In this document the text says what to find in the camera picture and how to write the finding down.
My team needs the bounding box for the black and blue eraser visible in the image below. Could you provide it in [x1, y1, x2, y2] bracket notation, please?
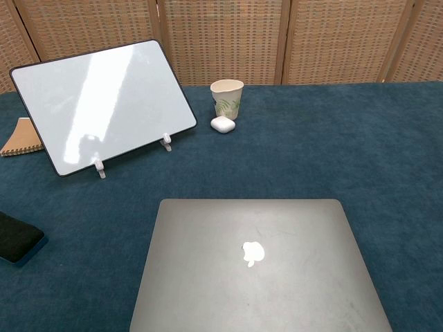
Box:
[0, 211, 46, 268]

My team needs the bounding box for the white board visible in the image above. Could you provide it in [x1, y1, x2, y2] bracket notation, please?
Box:
[9, 39, 198, 178]

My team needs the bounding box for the white earbuds case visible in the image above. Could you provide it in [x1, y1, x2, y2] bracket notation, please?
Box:
[210, 116, 237, 133]

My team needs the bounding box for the paper cup with leaf print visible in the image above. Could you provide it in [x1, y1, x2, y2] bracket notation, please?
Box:
[210, 79, 244, 122]

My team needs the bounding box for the blue table cloth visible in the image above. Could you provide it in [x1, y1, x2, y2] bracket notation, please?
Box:
[0, 80, 443, 332]

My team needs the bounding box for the grey closed laptop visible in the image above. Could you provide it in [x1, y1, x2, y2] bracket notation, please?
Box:
[129, 198, 394, 332]

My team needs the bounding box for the clear plastic board stand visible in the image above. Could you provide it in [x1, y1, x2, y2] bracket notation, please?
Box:
[93, 132, 173, 180]

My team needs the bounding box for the woven folding screen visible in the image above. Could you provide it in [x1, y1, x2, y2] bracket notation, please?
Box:
[0, 0, 443, 95]

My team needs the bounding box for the brown spiral notebook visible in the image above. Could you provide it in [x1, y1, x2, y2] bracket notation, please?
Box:
[0, 117, 46, 158]

